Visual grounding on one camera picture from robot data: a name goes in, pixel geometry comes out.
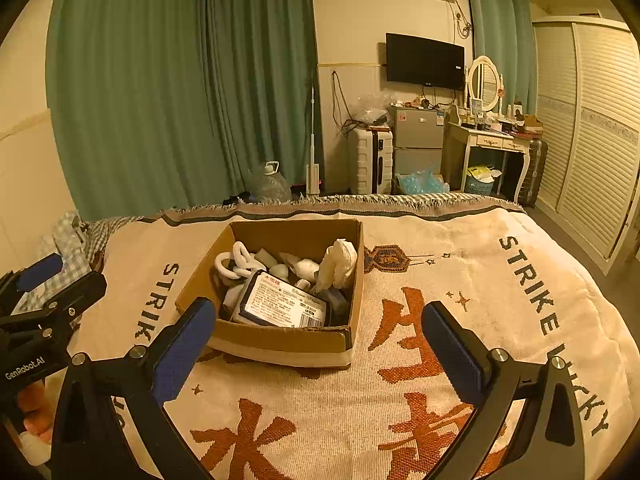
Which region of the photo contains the brown cardboard box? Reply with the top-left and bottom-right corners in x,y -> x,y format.
175,218 -> 365,369

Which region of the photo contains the yellow bag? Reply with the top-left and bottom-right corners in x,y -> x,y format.
465,164 -> 503,195

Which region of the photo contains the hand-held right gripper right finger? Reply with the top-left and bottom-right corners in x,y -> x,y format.
421,301 -> 587,480

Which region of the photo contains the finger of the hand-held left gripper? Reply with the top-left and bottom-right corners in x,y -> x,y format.
0,270 -> 108,333
0,253 -> 64,297

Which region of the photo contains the clear plastic bag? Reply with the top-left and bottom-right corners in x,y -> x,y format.
349,93 -> 394,129

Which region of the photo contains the white louvred wardrobe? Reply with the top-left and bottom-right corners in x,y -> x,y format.
532,15 -> 637,277

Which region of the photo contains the dark suitcase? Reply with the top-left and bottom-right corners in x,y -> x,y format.
517,138 -> 549,207

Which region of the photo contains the wide green curtain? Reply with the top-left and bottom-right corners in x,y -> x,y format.
45,0 -> 324,222

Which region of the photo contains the blue plastic bag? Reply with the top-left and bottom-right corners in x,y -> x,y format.
395,169 -> 450,195

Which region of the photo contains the white soft ring chain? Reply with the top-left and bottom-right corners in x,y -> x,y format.
214,240 -> 261,281

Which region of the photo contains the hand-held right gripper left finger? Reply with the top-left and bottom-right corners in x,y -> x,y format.
50,297 -> 218,480

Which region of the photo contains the checked bedding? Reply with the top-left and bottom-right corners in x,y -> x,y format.
20,210 -> 147,332

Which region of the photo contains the large clear water bottle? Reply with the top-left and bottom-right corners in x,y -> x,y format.
244,161 -> 293,204

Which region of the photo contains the large white cloth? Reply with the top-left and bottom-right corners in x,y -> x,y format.
315,238 -> 359,291

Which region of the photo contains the person's left hand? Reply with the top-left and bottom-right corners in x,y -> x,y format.
16,381 -> 57,436

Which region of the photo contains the narrow green curtain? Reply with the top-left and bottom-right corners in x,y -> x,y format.
462,0 -> 539,107

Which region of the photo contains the white pole stand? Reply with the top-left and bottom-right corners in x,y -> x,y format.
305,67 -> 324,199

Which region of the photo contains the cream printed blanket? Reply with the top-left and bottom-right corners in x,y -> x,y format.
65,193 -> 629,480

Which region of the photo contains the white oval mirror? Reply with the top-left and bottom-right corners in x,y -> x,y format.
467,55 -> 504,114

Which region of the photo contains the black wall television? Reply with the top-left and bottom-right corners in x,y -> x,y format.
385,32 -> 466,92

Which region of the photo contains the white dressing table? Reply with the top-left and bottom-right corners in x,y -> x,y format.
442,119 -> 534,207

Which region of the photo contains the hanging black cable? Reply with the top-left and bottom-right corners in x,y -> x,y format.
331,70 -> 359,134

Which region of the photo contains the white suitcase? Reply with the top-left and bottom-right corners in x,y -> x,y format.
348,127 -> 395,196

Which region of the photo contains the blue and white tissue pack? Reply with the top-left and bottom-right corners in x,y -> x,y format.
232,270 -> 332,329

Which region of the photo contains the grey small fridge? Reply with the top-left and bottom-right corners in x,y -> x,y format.
387,105 -> 446,194

